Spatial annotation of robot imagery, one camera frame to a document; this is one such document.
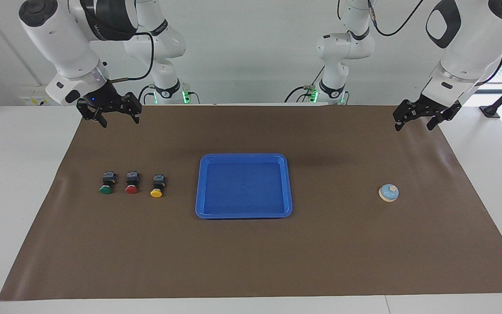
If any red push button switch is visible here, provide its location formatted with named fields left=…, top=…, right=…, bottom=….
left=125, top=171, right=140, bottom=194

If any light blue call bell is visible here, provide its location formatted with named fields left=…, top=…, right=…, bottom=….
left=378, top=184, right=400, bottom=203

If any black cable with metal connector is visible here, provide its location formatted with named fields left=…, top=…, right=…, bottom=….
left=366, top=0, right=426, bottom=37

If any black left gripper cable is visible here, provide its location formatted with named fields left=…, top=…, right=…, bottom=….
left=473, top=52, right=502, bottom=87

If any yellow push button switch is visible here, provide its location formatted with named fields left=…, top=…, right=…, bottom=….
left=150, top=174, right=166, bottom=198

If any white wall socket strip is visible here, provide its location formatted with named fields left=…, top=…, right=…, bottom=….
left=19, top=85, right=55, bottom=106

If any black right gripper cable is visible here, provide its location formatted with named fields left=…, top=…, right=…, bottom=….
left=109, top=31, right=155, bottom=83

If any blue plastic tray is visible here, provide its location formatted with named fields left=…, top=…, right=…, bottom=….
left=195, top=153, right=293, bottom=219

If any black arm base cable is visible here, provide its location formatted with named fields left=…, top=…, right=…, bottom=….
left=284, top=65, right=326, bottom=103
left=138, top=84, right=156, bottom=105

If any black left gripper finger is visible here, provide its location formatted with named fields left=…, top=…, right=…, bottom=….
left=393, top=100, right=411, bottom=132
left=427, top=100, right=462, bottom=131

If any green push button switch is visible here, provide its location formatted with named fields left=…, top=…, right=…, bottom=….
left=99, top=171, right=117, bottom=195

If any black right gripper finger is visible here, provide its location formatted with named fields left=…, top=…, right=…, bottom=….
left=123, top=92, right=143, bottom=125
left=77, top=99, right=108, bottom=128

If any brown table mat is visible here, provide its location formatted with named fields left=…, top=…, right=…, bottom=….
left=0, top=105, right=502, bottom=301

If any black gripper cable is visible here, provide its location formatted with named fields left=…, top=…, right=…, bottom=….
left=109, top=31, right=155, bottom=83
left=473, top=52, right=502, bottom=87

